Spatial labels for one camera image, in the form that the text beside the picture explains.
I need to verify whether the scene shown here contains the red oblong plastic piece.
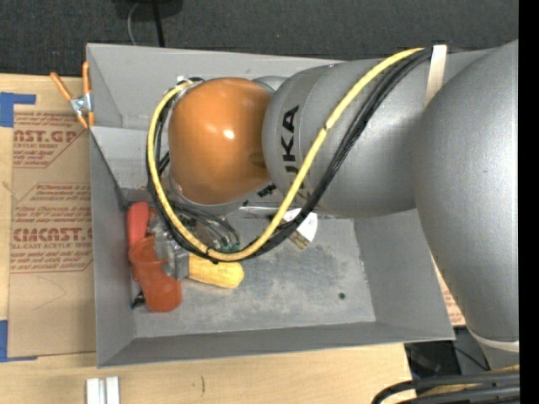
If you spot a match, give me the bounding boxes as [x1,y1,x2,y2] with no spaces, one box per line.
[126,201,152,248]

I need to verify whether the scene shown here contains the orange plastic cup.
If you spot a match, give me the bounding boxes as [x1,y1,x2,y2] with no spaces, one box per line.
[127,236,184,313]

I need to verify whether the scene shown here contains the yellow toy corn cob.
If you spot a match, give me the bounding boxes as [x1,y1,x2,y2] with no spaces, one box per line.
[187,253,245,290]

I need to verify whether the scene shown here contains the brown cardboard board red print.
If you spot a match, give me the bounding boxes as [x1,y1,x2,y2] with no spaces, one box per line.
[0,72,99,364]

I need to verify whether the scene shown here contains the grey metal bin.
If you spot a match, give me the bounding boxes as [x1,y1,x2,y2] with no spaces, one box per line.
[85,42,457,369]

